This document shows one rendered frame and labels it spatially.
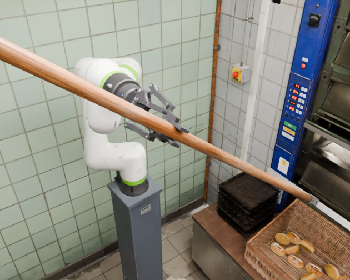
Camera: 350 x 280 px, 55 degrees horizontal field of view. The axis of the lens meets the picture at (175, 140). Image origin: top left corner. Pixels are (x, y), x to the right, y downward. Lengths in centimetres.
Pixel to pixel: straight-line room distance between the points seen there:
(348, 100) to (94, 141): 128
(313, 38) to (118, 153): 114
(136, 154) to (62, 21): 80
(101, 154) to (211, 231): 107
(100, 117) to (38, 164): 121
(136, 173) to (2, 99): 81
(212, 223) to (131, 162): 101
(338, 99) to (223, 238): 111
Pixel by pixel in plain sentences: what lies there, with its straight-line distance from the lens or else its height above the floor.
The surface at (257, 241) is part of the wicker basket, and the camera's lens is 222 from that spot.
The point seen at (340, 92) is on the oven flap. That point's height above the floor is 158.
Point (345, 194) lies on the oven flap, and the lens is 217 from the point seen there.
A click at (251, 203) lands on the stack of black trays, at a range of 219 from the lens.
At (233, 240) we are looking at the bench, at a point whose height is 58.
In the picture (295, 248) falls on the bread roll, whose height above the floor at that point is 65.
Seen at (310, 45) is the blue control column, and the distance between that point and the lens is 195.
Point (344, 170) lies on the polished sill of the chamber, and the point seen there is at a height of 117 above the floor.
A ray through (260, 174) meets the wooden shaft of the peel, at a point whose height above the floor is 167.
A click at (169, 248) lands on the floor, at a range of 299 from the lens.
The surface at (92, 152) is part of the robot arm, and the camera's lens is 159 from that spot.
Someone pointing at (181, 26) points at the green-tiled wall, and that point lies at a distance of 228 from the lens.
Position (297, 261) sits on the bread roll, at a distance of 224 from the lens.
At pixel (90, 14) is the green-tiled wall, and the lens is 196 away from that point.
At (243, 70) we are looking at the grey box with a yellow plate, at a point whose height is 150.
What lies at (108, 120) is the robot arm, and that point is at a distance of 103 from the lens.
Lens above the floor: 237
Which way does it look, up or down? 35 degrees down
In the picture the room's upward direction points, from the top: straight up
